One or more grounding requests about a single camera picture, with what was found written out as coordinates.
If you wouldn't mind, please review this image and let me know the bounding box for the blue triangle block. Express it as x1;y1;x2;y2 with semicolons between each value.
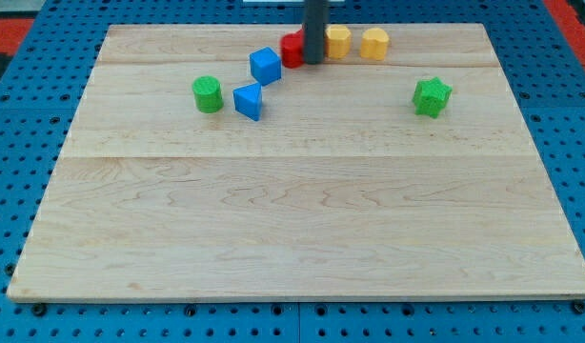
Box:
232;83;262;121

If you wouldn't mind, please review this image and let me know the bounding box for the blue cube block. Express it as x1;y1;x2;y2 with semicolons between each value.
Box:
249;47;282;86

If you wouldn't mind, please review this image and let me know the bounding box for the light wooden board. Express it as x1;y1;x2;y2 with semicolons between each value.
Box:
7;24;585;304

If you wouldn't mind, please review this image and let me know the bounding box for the green cylinder block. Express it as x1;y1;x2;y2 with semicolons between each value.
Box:
192;75;224;113

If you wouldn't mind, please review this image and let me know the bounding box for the red block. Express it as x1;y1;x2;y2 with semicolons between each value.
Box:
279;30;304;69

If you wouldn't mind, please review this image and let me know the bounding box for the yellow hexagon block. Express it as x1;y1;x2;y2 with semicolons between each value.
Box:
325;24;352;59

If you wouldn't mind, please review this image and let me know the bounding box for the yellow heart block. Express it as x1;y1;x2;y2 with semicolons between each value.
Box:
360;28;390;61

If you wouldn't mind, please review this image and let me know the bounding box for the green star block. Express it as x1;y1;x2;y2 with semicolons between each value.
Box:
412;77;453;118

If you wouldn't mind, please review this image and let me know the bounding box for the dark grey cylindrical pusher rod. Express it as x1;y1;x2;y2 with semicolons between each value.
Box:
302;0;329;65

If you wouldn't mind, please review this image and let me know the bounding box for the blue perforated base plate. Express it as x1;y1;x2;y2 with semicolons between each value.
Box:
0;0;585;342

